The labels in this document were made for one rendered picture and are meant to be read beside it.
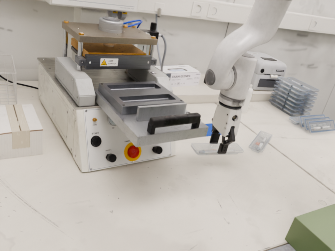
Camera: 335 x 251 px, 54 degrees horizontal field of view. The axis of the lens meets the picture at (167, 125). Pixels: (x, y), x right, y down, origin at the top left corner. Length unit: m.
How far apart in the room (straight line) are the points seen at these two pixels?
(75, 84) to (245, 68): 0.50
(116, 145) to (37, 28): 0.77
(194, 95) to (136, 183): 0.74
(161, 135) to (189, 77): 0.92
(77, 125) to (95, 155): 0.11
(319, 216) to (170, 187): 0.41
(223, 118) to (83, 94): 0.44
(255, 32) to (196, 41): 0.98
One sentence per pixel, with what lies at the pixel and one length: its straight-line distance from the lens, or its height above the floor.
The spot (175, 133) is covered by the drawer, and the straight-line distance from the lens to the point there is 0.83.
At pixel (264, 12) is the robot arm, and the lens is 0.94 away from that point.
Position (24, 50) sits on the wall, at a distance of 1.62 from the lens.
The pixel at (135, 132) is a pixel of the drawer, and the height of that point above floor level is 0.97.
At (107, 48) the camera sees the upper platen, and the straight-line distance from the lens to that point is 1.12.
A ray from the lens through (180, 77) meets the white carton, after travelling 1.66.
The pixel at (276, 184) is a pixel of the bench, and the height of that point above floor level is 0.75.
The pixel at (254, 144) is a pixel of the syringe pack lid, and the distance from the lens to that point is 1.33.
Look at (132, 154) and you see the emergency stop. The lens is 1.04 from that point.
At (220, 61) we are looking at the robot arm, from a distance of 0.94.
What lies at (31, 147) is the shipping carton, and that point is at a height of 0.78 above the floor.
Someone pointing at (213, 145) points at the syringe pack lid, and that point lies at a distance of 1.14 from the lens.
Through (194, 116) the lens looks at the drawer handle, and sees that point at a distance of 0.84.
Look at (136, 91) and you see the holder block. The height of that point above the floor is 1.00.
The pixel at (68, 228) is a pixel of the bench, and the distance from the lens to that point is 0.84.
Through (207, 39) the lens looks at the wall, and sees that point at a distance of 1.93.
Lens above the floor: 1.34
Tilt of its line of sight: 26 degrees down
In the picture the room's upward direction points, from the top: 11 degrees clockwise
